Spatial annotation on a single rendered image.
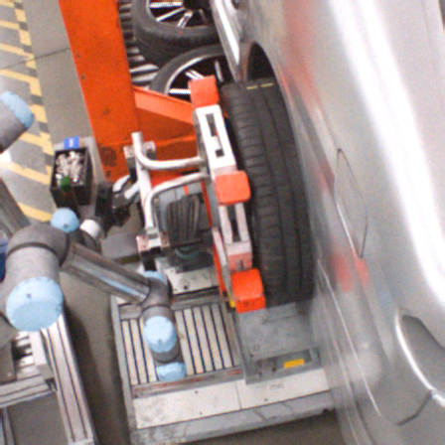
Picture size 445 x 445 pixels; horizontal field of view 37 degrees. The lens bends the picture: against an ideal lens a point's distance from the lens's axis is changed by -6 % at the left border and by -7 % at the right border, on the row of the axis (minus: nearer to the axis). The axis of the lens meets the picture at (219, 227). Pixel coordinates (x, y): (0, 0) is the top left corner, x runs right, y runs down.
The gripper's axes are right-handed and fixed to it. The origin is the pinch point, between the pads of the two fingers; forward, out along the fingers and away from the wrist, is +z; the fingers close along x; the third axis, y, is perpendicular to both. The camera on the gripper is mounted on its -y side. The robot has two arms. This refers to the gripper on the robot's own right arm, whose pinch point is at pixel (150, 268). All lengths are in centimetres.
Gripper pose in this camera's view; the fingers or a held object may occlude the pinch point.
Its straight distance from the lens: 195.2
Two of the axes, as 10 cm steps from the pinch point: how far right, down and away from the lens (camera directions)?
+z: -2.1, -7.7, 6.0
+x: -9.7, 2.4, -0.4
